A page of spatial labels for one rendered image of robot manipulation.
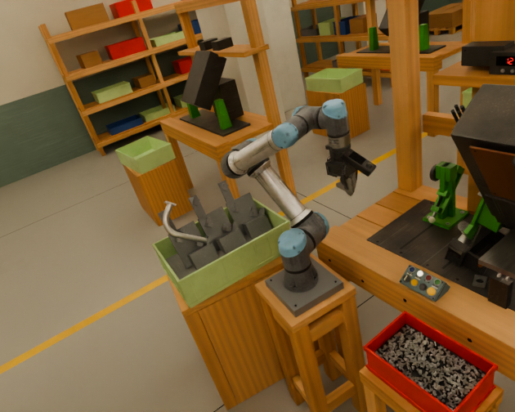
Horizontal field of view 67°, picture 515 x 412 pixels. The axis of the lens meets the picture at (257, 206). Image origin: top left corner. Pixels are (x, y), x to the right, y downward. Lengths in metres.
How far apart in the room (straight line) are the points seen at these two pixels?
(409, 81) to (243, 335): 1.48
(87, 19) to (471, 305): 6.83
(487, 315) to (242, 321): 1.11
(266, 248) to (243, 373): 0.75
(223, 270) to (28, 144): 6.41
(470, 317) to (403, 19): 1.21
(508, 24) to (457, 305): 0.98
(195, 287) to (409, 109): 1.29
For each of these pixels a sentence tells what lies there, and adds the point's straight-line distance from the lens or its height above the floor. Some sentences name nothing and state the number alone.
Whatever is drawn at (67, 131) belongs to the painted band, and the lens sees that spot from 7.94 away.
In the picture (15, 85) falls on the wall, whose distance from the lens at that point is 7.82.
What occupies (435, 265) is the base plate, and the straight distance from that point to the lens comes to 1.69.
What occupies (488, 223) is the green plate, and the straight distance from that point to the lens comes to 1.54.
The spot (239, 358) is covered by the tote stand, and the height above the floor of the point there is 0.33.
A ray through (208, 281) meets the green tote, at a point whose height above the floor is 0.88.
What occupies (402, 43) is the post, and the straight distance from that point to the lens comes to 1.93.
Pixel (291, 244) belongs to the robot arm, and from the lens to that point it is 1.52.
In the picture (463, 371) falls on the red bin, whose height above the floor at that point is 0.88.
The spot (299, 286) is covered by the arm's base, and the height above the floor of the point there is 0.91.
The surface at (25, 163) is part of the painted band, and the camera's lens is 8.01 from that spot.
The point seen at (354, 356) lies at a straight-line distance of 1.95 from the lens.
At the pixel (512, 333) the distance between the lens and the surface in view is 1.50.
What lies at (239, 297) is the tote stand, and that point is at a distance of 1.96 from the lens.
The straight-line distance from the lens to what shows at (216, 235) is 2.06.
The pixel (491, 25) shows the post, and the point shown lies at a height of 1.68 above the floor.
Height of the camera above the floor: 2.01
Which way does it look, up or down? 29 degrees down
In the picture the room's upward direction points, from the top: 15 degrees counter-clockwise
